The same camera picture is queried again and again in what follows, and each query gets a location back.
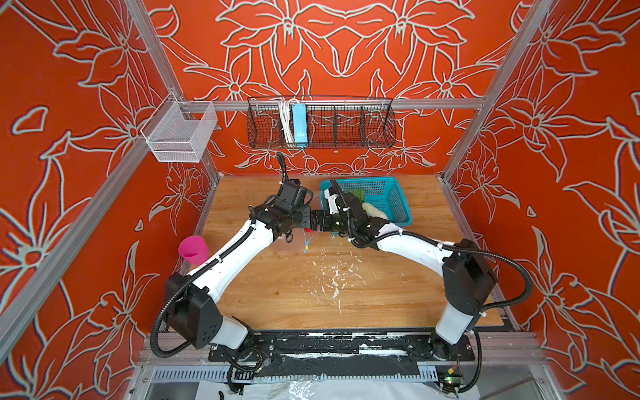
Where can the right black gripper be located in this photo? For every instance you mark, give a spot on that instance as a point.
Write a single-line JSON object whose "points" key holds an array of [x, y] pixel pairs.
{"points": [[321, 215]]}

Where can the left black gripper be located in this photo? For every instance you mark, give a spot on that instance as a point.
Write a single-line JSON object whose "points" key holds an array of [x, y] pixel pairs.
{"points": [[307, 217]]}

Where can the clear zip top bag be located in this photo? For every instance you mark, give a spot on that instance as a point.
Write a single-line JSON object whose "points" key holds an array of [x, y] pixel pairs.
{"points": [[308, 236]]}

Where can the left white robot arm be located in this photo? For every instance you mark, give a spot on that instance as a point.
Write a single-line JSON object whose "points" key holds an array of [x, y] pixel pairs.
{"points": [[190, 314]]}

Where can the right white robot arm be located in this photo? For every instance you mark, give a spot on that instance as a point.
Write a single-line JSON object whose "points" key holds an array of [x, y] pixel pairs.
{"points": [[467, 278]]}

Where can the teal plastic basket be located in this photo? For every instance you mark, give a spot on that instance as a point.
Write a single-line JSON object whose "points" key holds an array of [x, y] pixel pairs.
{"points": [[383, 193]]}

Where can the pink plastic cup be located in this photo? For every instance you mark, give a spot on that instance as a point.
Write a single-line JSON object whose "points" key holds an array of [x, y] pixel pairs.
{"points": [[194, 250]]}

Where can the light blue box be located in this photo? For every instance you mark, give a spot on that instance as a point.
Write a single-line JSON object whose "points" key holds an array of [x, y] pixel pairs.
{"points": [[300, 124]]}

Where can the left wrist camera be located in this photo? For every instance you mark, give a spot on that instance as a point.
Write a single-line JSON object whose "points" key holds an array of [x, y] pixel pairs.
{"points": [[291, 197]]}

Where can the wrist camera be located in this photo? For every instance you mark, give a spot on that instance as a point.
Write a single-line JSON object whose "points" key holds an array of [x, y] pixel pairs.
{"points": [[333, 200], [291, 197]]}

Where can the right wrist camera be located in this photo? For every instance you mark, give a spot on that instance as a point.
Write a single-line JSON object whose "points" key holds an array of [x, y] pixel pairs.
{"points": [[333, 200]]}

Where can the black wire wall basket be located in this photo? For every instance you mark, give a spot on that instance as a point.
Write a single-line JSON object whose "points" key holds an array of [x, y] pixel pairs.
{"points": [[333, 122]]}

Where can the clear plastic wall bin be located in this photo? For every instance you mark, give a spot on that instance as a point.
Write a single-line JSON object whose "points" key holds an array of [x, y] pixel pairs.
{"points": [[179, 131]]}

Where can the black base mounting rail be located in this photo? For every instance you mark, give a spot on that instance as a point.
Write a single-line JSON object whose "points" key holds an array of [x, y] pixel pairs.
{"points": [[412, 343]]}

